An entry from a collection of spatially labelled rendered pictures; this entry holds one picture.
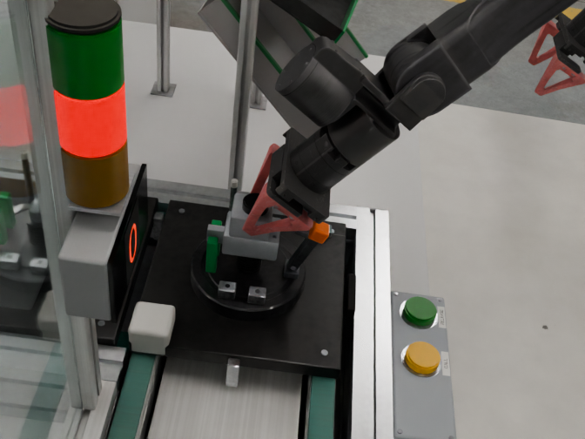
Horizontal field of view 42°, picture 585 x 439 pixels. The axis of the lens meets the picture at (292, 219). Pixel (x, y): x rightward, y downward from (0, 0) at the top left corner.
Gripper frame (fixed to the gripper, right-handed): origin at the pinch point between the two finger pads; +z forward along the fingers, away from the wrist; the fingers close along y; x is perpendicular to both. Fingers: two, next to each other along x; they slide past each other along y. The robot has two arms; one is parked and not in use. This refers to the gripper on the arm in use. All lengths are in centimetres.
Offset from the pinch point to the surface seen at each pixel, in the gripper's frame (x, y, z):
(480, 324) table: 39.4, -6.8, -2.4
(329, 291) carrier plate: 14.6, 0.6, 2.4
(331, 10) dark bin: -2.4, -26.4, -13.7
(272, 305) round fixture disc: 8.0, 5.7, 4.8
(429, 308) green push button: 24.4, 1.5, -5.2
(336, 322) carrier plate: 15.4, 5.4, 1.8
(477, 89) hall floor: 126, -206, 38
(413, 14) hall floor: 107, -262, 53
